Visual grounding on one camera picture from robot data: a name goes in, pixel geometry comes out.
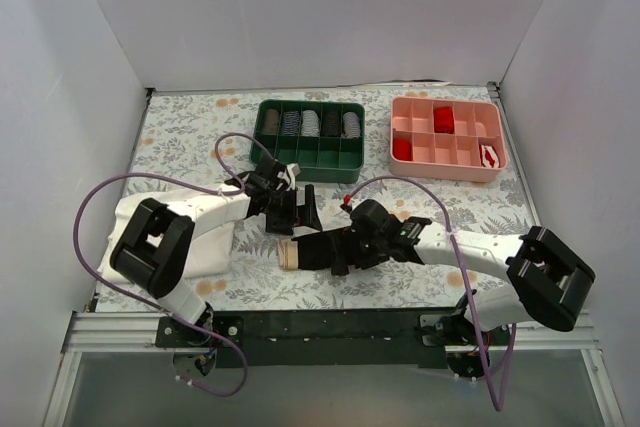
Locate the black underwear beige waistband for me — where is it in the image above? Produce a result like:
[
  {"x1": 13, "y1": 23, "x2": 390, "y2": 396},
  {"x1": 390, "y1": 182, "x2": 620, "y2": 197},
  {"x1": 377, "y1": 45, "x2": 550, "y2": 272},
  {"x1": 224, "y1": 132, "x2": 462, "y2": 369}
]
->
[{"x1": 277, "y1": 228, "x2": 354, "y2": 273}]

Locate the pink divided organizer tray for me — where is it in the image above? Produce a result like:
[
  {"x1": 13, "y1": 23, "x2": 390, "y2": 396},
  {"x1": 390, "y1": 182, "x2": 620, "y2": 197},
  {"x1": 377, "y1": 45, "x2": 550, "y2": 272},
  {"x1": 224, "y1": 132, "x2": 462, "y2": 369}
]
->
[{"x1": 390, "y1": 96, "x2": 509, "y2": 183}]

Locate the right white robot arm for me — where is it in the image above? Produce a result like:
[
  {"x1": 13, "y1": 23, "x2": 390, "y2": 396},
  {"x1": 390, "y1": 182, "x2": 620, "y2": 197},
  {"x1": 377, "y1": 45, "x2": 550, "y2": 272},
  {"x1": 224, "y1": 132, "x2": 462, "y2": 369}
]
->
[{"x1": 331, "y1": 200, "x2": 596, "y2": 345}]

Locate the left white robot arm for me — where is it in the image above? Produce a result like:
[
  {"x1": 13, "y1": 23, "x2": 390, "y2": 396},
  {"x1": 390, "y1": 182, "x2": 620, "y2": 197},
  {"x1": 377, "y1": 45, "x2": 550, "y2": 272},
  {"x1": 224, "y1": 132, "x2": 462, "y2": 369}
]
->
[{"x1": 109, "y1": 158, "x2": 323, "y2": 347}]

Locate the brown rolled underwear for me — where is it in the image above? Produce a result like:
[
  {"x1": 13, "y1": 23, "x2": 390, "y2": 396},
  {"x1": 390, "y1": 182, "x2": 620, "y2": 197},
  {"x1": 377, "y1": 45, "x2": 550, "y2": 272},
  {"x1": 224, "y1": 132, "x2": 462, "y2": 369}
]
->
[{"x1": 261, "y1": 108, "x2": 280, "y2": 135}]

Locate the blue striped rolled underwear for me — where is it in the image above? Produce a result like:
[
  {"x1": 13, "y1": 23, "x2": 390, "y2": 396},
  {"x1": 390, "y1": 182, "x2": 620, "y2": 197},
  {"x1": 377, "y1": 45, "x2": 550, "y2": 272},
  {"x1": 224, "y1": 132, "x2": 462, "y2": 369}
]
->
[{"x1": 280, "y1": 111, "x2": 300, "y2": 136}]

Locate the white grey striped roll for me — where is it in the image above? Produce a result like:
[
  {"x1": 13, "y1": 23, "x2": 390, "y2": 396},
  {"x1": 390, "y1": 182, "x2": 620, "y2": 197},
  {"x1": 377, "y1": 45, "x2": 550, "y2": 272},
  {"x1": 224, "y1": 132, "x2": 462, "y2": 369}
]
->
[{"x1": 300, "y1": 109, "x2": 320, "y2": 137}]

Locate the red rolled underwear lower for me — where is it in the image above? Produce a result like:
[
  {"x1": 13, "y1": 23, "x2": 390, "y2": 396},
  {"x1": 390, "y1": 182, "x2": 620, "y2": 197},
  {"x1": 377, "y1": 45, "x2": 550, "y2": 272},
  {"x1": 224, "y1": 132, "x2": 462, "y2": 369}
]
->
[{"x1": 392, "y1": 138, "x2": 413, "y2": 162}]

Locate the red rolled underwear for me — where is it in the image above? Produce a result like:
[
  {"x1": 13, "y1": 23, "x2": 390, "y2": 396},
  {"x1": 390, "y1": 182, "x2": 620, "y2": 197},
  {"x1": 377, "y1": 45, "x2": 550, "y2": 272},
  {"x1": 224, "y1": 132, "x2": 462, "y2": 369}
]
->
[
  {"x1": 392, "y1": 138, "x2": 413, "y2": 162},
  {"x1": 433, "y1": 106, "x2": 455, "y2": 134}
]

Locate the black rolled underwear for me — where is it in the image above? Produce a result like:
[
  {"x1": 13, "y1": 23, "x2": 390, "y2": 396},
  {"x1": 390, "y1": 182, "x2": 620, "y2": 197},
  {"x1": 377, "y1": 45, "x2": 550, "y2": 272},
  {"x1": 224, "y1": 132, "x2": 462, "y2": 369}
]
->
[{"x1": 321, "y1": 111, "x2": 341, "y2": 137}]

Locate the grey white rolled underwear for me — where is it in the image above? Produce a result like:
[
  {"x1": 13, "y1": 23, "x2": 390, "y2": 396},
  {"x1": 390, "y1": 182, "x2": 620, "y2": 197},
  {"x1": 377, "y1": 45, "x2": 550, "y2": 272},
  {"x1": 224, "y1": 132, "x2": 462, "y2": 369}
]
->
[{"x1": 342, "y1": 112, "x2": 361, "y2": 139}]

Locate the red rolled underwear upper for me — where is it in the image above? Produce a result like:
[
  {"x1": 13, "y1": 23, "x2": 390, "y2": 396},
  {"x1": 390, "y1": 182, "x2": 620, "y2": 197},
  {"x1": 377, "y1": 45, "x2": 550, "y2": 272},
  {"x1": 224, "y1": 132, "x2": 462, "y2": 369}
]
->
[{"x1": 433, "y1": 106, "x2": 455, "y2": 134}]

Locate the red white striped roll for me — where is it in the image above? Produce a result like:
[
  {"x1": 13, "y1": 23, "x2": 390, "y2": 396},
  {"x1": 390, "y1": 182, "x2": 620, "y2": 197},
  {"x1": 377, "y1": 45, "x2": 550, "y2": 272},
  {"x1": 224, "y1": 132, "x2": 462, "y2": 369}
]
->
[{"x1": 479, "y1": 144, "x2": 501, "y2": 169}]

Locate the green divided organizer tray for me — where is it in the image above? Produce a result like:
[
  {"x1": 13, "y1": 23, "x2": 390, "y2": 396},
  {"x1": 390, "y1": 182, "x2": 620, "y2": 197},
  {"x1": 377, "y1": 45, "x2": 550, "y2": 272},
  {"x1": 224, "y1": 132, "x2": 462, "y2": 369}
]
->
[{"x1": 250, "y1": 99, "x2": 365, "y2": 184}]

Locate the white folded cloth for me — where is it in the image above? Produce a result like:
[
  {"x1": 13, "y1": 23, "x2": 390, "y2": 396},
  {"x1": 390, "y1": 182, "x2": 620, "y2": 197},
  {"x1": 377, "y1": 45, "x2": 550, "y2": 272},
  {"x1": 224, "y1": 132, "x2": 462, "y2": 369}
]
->
[{"x1": 98, "y1": 189, "x2": 234, "y2": 284}]

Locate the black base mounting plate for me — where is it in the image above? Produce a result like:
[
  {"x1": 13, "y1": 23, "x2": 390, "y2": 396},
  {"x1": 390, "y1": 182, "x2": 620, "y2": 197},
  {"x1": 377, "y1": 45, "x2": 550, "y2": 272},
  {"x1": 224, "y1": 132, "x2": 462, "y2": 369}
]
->
[{"x1": 154, "y1": 307, "x2": 481, "y2": 371}]

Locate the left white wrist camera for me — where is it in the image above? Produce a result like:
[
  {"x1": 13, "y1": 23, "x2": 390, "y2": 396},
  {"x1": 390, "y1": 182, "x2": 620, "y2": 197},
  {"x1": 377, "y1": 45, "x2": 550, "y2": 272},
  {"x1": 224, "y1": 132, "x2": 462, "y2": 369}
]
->
[{"x1": 278, "y1": 163, "x2": 300, "y2": 191}]

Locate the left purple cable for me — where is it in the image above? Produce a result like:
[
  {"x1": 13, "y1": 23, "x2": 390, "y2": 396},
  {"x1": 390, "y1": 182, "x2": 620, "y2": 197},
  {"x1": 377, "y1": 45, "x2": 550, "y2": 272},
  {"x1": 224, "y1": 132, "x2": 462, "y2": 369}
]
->
[{"x1": 72, "y1": 132, "x2": 250, "y2": 397}]

